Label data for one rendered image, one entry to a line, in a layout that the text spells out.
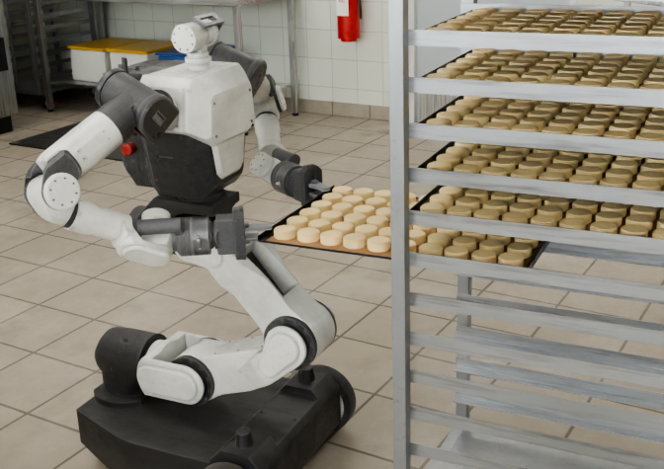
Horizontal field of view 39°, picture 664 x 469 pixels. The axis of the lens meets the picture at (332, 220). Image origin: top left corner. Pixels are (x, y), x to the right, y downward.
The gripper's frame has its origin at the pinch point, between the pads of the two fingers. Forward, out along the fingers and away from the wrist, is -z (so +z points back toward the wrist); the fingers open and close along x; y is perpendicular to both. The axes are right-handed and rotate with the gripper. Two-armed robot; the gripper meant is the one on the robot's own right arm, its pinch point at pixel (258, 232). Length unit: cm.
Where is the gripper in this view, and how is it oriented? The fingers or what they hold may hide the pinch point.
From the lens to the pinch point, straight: 210.9
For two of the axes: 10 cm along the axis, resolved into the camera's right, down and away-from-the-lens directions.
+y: -0.9, -3.3, 9.4
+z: -10.0, 0.6, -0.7
